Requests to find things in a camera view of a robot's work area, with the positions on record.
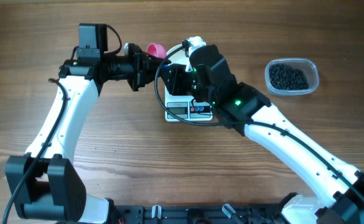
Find pink scoop blue handle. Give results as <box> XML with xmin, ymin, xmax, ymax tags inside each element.
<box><xmin>145</xmin><ymin>43</ymin><xmax>167</xmax><ymax>68</ymax></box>

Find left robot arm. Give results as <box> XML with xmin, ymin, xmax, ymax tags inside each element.
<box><xmin>5</xmin><ymin>43</ymin><xmax>165</xmax><ymax>223</ymax></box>

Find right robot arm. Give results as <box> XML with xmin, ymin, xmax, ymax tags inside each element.
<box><xmin>156</xmin><ymin>44</ymin><xmax>364</xmax><ymax>223</ymax></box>

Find white bowl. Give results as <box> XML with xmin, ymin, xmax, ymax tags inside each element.
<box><xmin>167</xmin><ymin>44</ymin><xmax>189</xmax><ymax>66</ymax></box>

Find white digital kitchen scale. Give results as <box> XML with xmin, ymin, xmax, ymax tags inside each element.
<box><xmin>165</xmin><ymin>89</ymin><xmax>213</xmax><ymax>122</ymax></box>

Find black beans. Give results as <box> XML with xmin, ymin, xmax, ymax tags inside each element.
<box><xmin>269</xmin><ymin>63</ymin><xmax>309</xmax><ymax>90</ymax></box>

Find clear plastic container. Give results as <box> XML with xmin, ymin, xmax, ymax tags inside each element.
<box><xmin>264</xmin><ymin>58</ymin><xmax>319</xmax><ymax>96</ymax></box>

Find right black cable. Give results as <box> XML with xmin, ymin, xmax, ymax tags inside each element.
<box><xmin>154</xmin><ymin>43</ymin><xmax>364</xmax><ymax>215</ymax></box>

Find black cable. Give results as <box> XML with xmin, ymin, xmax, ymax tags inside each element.
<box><xmin>1</xmin><ymin>24</ymin><xmax>123</xmax><ymax>224</ymax></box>
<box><xmin>154</xmin><ymin>43</ymin><xmax>364</xmax><ymax>215</ymax></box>

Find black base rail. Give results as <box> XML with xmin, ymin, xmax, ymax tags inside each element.
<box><xmin>109</xmin><ymin>203</ymin><xmax>288</xmax><ymax>224</ymax></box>

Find left black cable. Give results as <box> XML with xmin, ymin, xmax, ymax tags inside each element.
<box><xmin>1</xmin><ymin>24</ymin><xmax>123</xmax><ymax>224</ymax></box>

